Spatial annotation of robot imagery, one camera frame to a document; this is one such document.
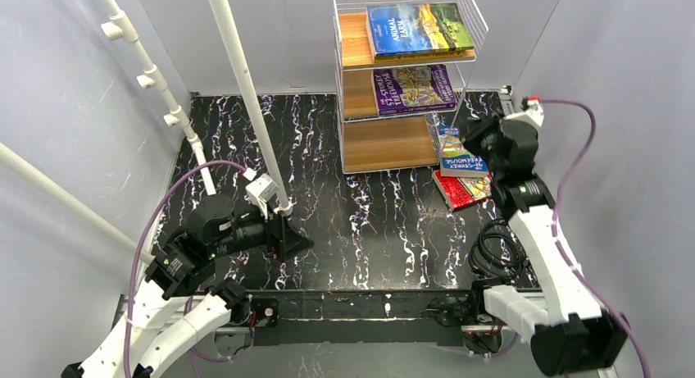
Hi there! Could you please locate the blue 91-storey treehouse book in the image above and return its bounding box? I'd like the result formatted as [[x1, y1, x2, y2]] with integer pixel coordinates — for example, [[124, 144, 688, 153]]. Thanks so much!
[[438, 125, 488, 178]]

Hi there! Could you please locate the purple 52-storey treehouse book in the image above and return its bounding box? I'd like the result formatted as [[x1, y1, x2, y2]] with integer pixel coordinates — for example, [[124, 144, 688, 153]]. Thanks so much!
[[371, 64, 457, 116]]

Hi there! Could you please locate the white wire wooden shelf rack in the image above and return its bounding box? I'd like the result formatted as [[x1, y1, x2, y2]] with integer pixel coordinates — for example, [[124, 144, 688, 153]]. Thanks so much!
[[333, 0, 488, 174]]

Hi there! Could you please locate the orange 130-storey treehouse book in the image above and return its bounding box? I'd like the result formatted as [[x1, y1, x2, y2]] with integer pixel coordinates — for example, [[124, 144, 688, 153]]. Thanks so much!
[[373, 49, 476, 64]]

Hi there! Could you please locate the blue animal farm book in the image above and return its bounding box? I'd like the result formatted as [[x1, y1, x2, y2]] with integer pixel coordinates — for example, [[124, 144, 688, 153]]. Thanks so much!
[[366, 2, 475, 56]]

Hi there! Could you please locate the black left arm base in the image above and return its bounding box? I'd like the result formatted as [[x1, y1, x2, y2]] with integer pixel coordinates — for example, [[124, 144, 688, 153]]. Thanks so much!
[[189, 289, 279, 330]]

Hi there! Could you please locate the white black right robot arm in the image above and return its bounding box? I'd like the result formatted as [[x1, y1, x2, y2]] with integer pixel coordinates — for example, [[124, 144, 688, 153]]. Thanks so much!
[[459, 116, 628, 377]]

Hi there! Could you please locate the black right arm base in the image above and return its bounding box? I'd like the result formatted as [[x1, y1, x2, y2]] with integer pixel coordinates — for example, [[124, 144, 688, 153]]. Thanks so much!
[[422, 290, 518, 359]]

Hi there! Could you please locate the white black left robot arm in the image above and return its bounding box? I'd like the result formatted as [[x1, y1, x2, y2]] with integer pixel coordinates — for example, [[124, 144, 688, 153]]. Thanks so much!
[[61, 194, 314, 377]]

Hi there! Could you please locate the red treehouse book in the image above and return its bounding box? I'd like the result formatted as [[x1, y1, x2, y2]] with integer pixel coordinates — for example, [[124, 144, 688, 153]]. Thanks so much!
[[433, 170, 492, 212]]

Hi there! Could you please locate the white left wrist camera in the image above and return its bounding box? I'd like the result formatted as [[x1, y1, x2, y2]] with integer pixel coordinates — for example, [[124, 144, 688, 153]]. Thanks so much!
[[243, 169, 279, 220]]

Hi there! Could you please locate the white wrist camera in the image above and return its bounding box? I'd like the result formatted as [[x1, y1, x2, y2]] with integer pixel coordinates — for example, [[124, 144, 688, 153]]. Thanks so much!
[[243, 169, 279, 220], [504, 96, 545, 132]]

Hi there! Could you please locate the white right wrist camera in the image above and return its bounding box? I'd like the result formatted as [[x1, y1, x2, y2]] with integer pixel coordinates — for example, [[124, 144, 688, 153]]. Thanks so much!
[[504, 96, 545, 132]]

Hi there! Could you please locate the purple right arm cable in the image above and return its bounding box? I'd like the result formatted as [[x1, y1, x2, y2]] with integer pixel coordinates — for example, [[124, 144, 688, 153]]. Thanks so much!
[[534, 98, 652, 378]]

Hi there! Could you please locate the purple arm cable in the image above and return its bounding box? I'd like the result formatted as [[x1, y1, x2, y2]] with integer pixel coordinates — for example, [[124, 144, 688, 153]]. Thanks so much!
[[121, 159, 257, 378], [534, 98, 652, 378]]

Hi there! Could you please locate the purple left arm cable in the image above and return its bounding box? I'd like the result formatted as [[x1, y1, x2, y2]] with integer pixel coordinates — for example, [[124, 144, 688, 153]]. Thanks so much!
[[121, 159, 257, 378]]

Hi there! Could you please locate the white pvc pipe frame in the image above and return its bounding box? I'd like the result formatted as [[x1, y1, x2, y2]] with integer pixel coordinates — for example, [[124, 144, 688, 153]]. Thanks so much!
[[1, 0, 293, 263]]

